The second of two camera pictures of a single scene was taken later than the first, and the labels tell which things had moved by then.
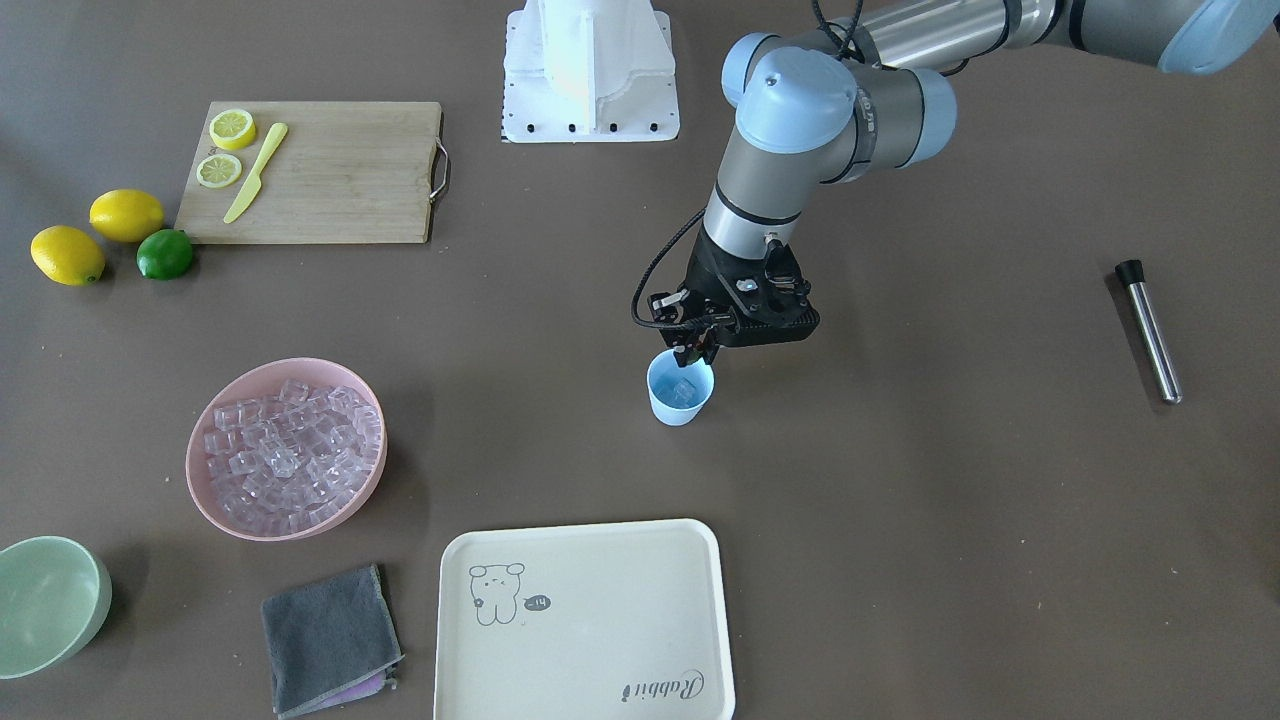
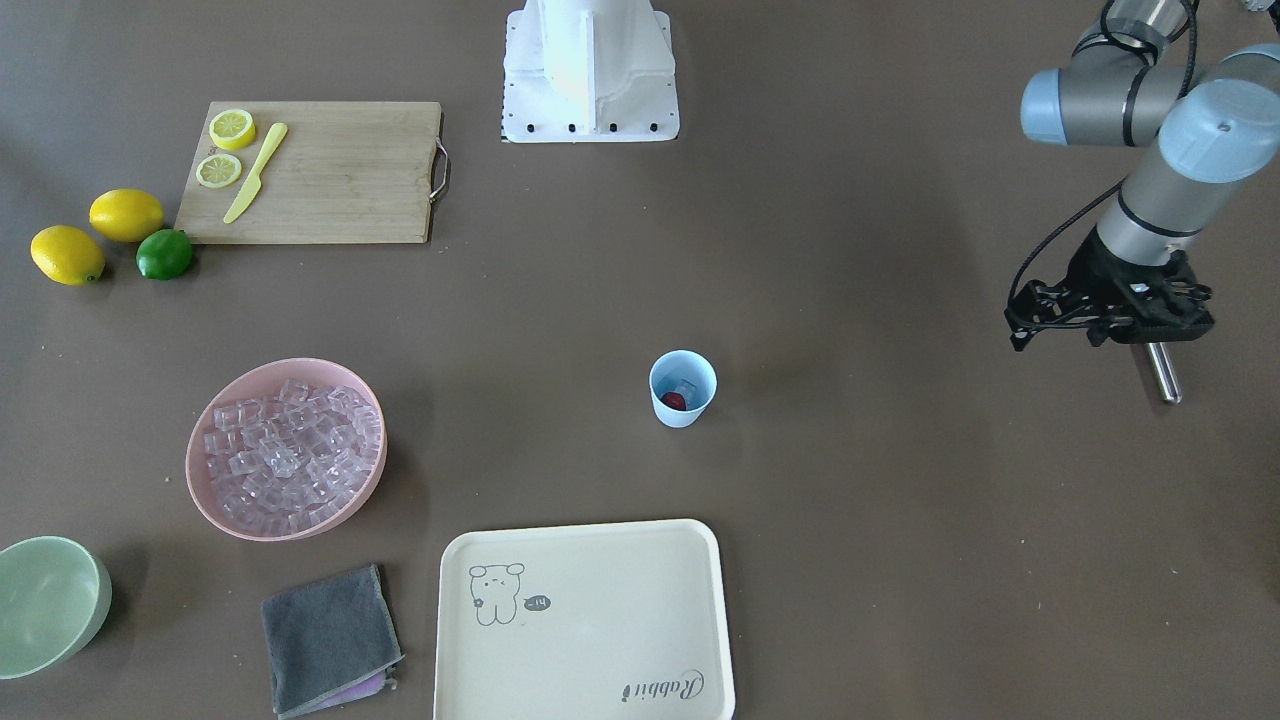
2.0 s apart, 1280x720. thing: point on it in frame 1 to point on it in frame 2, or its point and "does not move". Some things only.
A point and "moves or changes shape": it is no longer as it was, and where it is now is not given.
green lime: (164, 254) does not move
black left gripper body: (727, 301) to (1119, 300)
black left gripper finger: (689, 354) to (1023, 330)
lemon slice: (218, 170) does not move
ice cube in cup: (684, 390) does not move
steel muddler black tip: (1131, 270) moves or changes shape
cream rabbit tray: (619, 621) does not move
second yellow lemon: (67, 256) does not move
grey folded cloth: (329, 641) does not move
